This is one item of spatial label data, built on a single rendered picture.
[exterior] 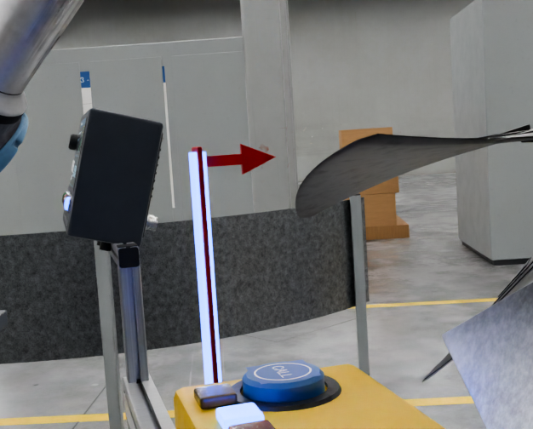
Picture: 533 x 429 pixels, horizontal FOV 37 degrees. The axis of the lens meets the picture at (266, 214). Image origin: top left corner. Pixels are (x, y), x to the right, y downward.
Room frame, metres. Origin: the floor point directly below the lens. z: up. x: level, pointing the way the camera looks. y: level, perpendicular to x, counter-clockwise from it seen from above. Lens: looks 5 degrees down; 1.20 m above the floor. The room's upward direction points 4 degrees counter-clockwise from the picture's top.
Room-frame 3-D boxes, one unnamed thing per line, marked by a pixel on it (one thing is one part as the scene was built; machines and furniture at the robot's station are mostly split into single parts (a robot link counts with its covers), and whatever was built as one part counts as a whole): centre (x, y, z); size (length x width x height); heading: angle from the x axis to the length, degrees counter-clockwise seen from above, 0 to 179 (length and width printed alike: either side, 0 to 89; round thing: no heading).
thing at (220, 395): (0.37, 0.03, 1.08); 0.02 x 0.02 x 0.01; 15
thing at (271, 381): (0.38, 0.00, 1.08); 0.04 x 0.04 x 0.02
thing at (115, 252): (1.23, 0.23, 1.04); 0.24 x 0.03 x 0.03; 15
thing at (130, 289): (1.13, 0.20, 0.96); 0.03 x 0.03 x 0.20; 15
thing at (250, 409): (0.34, 0.02, 1.08); 0.02 x 0.02 x 0.01; 15
